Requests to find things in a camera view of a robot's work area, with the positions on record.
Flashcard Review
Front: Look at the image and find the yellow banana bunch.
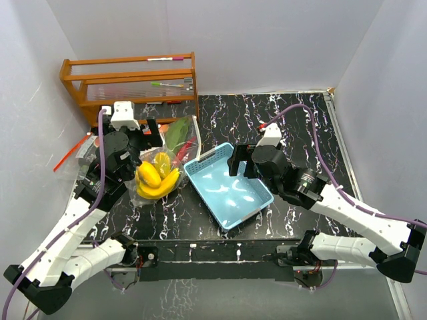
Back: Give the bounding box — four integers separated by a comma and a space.
135, 161, 180, 200

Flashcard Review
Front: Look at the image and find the wooden shelf rack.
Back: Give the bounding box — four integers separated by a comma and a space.
59, 52, 199, 127

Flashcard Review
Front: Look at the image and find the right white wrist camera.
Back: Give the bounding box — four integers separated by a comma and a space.
256, 123, 282, 147

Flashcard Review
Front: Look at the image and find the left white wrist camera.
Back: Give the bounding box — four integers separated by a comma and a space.
101, 101, 140, 131

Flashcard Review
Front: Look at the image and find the light blue plastic basket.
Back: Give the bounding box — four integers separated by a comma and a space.
183, 143, 274, 232

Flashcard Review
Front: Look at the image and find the red chili pepper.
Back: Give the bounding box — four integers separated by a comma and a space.
176, 137, 196, 161

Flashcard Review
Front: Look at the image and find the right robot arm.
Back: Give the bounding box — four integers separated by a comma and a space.
227, 144, 426, 283

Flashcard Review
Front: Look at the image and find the green pen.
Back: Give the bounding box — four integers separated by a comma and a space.
150, 81, 184, 88

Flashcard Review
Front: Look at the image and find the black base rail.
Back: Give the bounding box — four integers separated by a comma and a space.
99, 238, 338, 283

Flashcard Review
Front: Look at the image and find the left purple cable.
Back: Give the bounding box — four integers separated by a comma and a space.
1, 108, 141, 320

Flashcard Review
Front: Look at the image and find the clear bag orange zipper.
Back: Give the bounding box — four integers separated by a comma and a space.
53, 132, 99, 181
127, 147, 185, 207

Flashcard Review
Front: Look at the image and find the purple cable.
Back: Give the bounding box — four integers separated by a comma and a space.
1, 108, 141, 320
260, 103, 427, 291

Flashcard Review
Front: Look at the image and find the pink white pen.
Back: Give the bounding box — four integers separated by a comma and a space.
146, 57, 185, 62

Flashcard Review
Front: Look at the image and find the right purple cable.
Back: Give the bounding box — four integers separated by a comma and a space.
260, 103, 427, 291

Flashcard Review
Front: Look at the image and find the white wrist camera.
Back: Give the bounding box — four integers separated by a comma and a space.
101, 101, 140, 131
256, 123, 282, 147

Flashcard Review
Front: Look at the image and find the white dotted zip bag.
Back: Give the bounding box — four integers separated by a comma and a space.
159, 115, 201, 165

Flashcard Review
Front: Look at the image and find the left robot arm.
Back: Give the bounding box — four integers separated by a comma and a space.
4, 116, 163, 315

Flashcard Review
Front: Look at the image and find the yellow starfruit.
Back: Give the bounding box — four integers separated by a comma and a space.
153, 152, 171, 179

